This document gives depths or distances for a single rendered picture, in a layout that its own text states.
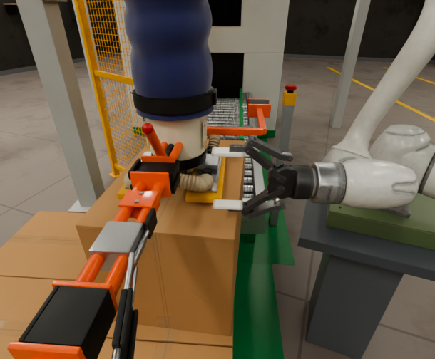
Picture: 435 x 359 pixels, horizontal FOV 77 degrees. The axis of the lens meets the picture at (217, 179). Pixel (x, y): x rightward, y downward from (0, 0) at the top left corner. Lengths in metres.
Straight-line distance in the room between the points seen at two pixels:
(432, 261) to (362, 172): 0.53
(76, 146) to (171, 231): 1.69
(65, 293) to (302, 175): 0.45
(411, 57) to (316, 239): 0.58
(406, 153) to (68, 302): 0.94
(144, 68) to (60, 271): 0.86
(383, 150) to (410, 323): 1.13
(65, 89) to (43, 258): 1.19
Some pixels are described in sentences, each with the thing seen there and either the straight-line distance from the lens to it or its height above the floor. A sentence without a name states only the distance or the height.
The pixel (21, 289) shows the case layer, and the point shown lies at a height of 0.54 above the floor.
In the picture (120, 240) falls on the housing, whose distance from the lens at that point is 0.45.
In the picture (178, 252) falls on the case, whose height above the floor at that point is 0.88.
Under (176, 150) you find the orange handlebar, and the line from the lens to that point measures 0.72.
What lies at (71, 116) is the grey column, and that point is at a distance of 2.21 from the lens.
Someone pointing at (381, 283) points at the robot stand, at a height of 0.52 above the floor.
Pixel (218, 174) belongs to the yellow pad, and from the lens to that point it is 0.83.
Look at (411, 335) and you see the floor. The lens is 1.88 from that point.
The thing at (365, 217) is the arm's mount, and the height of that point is 0.82.
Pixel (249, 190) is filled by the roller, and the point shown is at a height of 0.53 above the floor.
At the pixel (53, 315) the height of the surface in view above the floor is 1.11.
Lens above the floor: 1.39
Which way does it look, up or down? 31 degrees down
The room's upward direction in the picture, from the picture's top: straight up
